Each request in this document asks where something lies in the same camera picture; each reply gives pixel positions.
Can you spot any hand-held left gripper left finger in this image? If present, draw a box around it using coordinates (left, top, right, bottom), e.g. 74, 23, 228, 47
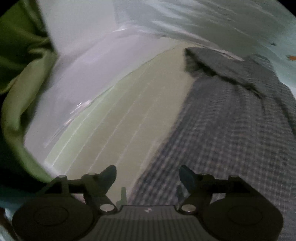
40, 164, 117, 214

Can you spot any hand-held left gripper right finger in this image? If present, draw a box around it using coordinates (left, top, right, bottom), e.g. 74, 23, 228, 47
177, 165, 251, 214

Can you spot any plaid button shirt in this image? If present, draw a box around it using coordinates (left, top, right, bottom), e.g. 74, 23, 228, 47
128, 46, 296, 241

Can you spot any clear plastic sheet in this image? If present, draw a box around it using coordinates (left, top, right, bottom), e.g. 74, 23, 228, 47
23, 28, 167, 167

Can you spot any green curtain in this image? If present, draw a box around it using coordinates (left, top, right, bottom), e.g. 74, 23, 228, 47
0, 0, 58, 186

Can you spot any white panel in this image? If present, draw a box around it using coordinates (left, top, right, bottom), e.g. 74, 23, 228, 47
38, 0, 121, 58

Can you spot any light blue carrot-print sheet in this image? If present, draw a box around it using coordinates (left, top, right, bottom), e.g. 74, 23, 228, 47
113, 0, 296, 98

